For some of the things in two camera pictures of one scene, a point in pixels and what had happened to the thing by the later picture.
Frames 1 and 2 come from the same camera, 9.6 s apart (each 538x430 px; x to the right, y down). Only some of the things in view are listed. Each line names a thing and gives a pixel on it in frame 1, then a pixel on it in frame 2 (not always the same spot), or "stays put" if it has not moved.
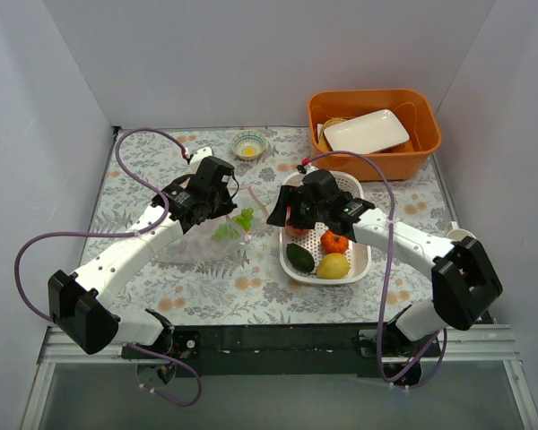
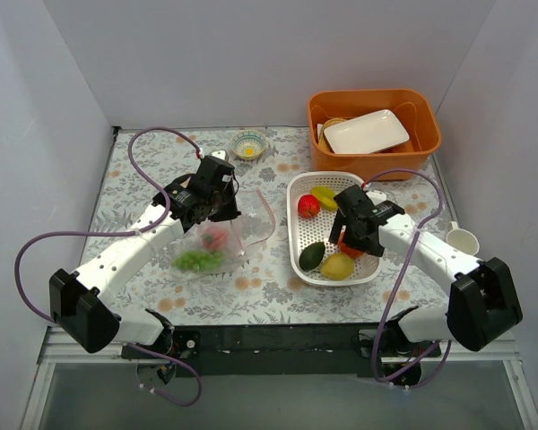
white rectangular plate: [367, 133] stays put
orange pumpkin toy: [333, 244] → [344, 248]
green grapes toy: [226, 232] → [199, 261]
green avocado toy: [299, 257] → [311, 255]
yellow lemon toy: [333, 266] stays put
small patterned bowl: [248, 144] stays put
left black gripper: [212, 206] stays put
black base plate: [294, 350] stays put
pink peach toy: [297, 232] → [215, 238]
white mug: [458, 234] stays put
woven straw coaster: [323, 141] stays put
